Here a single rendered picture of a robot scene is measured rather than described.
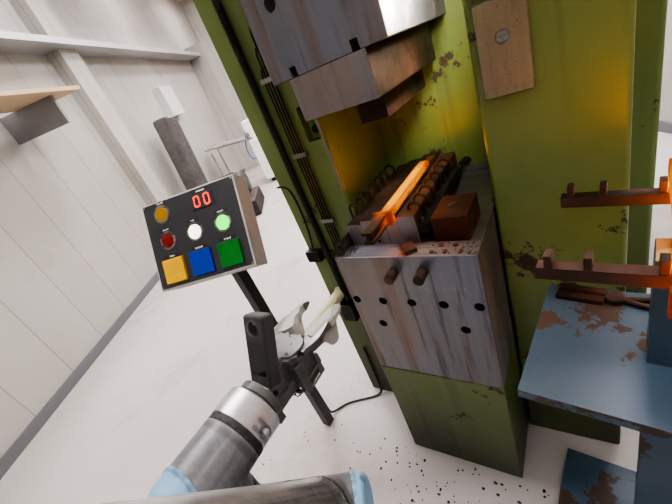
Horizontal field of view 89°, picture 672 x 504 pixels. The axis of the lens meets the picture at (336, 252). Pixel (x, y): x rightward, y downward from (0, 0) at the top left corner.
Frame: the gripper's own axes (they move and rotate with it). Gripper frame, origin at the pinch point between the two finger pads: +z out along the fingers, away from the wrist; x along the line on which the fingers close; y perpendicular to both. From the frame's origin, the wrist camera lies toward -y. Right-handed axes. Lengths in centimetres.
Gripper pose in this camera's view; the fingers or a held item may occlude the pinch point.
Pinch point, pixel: (319, 304)
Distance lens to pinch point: 65.4
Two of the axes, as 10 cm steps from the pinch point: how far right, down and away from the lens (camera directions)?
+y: 3.5, 8.2, 4.5
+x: 8.1, -0.3, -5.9
